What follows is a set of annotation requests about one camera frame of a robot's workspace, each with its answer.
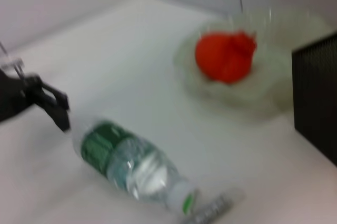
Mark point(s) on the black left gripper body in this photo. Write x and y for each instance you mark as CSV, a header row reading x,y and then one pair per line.
x,y
15,95

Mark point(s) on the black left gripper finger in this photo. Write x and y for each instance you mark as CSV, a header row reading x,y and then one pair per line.
x,y
56,97
59,118

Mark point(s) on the clear green-label water bottle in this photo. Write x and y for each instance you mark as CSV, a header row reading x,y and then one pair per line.
x,y
126,163

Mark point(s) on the red-orange toy orange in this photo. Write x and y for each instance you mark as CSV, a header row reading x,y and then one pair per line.
x,y
223,58

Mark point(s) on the grey pen in clear sleeve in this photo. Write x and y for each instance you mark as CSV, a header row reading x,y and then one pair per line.
x,y
213,208

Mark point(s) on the pale green glass fruit plate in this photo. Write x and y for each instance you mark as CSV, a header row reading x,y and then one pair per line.
x,y
263,97

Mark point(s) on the black mesh pen holder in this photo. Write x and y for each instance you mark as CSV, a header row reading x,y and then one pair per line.
x,y
316,90

